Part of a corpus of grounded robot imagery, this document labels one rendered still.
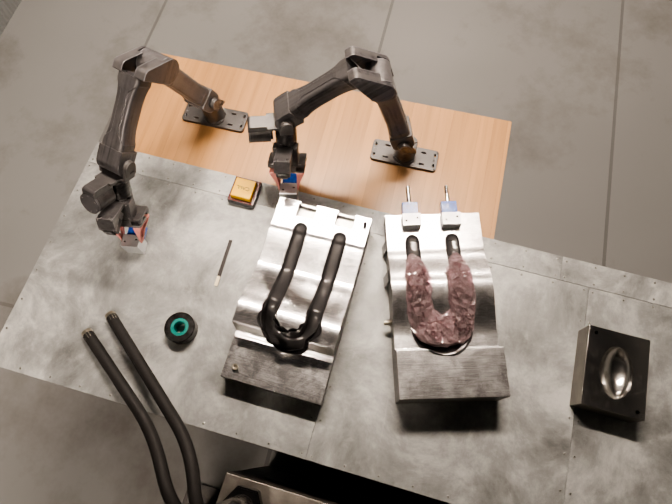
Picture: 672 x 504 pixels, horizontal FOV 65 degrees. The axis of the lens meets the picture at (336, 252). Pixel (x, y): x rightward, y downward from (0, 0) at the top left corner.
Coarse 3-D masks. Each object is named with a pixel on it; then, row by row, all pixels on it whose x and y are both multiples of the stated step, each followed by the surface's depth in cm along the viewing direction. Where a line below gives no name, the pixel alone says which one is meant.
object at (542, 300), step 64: (192, 192) 156; (64, 256) 150; (128, 256) 149; (192, 256) 149; (256, 256) 149; (384, 256) 148; (512, 256) 148; (64, 320) 143; (128, 320) 143; (384, 320) 142; (512, 320) 141; (576, 320) 141; (640, 320) 141; (64, 384) 137; (192, 384) 136; (384, 384) 136; (512, 384) 135; (320, 448) 130; (384, 448) 130; (448, 448) 130; (512, 448) 130; (576, 448) 130; (640, 448) 130
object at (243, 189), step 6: (240, 180) 153; (246, 180) 153; (234, 186) 153; (240, 186) 153; (246, 186) 152; (252, 186) 152; (234, 192) 152; (240, 192) 152; (246, 192) 152; (252, 192) 152; (240, 198) 152; (246, 198) 151
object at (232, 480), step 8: (232, 472) 134; (224, 480) 130; (232, 480) 130; (240, 480) 130; (248, 480) 130; (256, 480) 132; (224, 488) 129; (232, 488) 129; (256, 488) 129; (264, 488) 129; (272, 488) 129; (280, 488) 130; (224, 496) 128; (264, 496) 128; (272, 496) 128; (280, 496) 128; (288, 496) 128; (296, 496) 128; (304, 496) 128
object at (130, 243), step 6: (132, 228) 148; (126, 234) 146; (132, 234) 147; (126, 240) 145; (132, 240) 145; (138, 240) 145; (144, 240) 148; (126, 246) 145; (132, 246) 144; (138, 246) 145; (144, 246) 149; (132, 252) 149; (138, 252) 148; (144, 252) 149
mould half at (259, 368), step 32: (288, 224) 142; (320, 224) 142; (320, 256) 139; (352, 256) 139; (256, 288) 133; (288, 288) 135; (352, 288) 136; (256, 320) 129; (288, 320) 128; (256, 352) 133; (320, 352) 132; (256, 384) 130; (288, 384) 130; (320, 384) 130
